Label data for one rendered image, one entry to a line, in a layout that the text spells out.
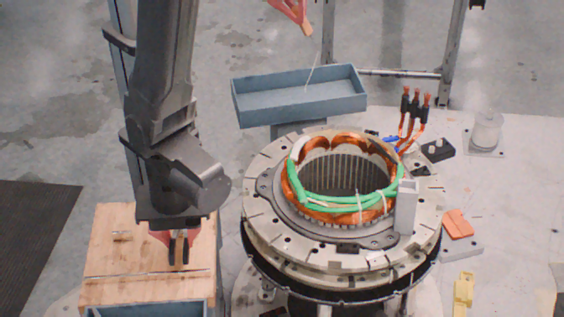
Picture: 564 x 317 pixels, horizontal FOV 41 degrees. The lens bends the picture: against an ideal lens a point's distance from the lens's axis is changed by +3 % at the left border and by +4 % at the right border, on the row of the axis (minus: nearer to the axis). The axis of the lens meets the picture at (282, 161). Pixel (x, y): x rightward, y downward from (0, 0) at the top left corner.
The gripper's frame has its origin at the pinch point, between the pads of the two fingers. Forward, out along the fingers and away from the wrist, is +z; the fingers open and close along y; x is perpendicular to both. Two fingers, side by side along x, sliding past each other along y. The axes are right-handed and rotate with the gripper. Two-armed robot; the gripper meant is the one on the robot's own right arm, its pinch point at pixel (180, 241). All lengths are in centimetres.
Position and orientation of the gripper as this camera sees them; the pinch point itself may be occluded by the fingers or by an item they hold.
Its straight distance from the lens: 111.3
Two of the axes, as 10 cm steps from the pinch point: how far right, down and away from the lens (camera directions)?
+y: 10.0, -0.6, 0.4
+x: -0.7, -6.9, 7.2
